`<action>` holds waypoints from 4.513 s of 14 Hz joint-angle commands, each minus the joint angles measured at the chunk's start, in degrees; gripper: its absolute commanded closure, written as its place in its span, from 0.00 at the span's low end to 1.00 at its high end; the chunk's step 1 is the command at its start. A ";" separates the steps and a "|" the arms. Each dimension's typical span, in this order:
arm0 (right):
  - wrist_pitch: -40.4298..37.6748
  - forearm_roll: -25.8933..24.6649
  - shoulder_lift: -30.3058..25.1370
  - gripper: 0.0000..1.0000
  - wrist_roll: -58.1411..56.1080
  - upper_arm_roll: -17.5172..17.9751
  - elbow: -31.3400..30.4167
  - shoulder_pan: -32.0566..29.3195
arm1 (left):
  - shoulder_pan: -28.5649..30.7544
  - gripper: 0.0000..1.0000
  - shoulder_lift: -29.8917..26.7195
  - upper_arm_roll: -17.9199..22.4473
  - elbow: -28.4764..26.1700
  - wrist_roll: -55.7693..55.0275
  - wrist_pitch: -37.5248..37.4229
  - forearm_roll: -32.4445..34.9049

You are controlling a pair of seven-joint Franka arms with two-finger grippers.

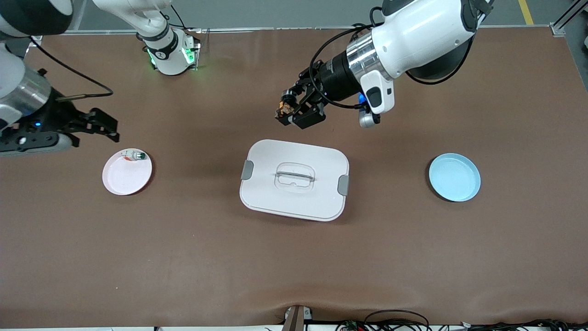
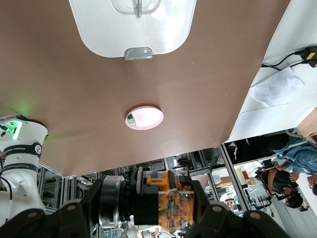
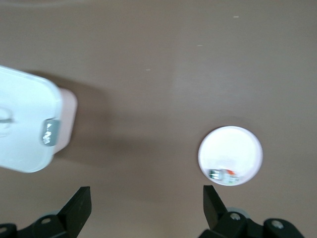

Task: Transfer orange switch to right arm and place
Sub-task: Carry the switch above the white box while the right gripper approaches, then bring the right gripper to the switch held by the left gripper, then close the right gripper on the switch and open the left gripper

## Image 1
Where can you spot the silver table edge rail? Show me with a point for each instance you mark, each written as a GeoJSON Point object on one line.
{"type": "Point", "coordinates": [239, 30]}

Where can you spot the pink round plate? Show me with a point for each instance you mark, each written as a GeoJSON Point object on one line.
{"type": "Point", "coordinates": [124, 177]}

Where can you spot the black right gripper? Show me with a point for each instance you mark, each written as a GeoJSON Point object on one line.
{"type": "Point", "coordinates": [59, 116]}

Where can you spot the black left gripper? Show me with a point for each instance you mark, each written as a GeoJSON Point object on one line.
{"type": "Point", "coordinates": [336, 76]}

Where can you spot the white plastic storage box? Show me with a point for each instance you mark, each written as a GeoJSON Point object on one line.
{"type": "Point", "coordinates": [275, 202]}

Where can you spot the grey box latch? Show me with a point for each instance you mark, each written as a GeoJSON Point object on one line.
{"type": "Point", "coordinates": [343, 185]}
{"type": "Point", "coordinates": [247, 170]}

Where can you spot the brown camera mounting post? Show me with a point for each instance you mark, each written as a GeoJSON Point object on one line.
{"type": "Point", "coordinates": [294, 322]}

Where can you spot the aluminium frame profile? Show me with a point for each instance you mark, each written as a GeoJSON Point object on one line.
{"type": "Point", "coordinates": [562, 23]}

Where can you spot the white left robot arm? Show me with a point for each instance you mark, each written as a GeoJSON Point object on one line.
{"type": "Point", "coordinates": [413, 37]}

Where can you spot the light blue round plate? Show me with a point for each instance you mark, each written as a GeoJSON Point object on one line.
{"type": "Point", "coordinates": [455, 179]}

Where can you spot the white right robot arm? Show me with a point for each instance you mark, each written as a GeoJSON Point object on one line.
{"type": "Point", "coordinates": [9, 69]}

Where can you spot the white green push-button switch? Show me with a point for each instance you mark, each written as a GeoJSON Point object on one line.
{"type": "Point", "coordinates": [138, 156]}

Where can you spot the black orange push-button switch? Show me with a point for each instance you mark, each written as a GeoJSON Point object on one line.
{"type": "Point", "coordinates": [285, 109]}

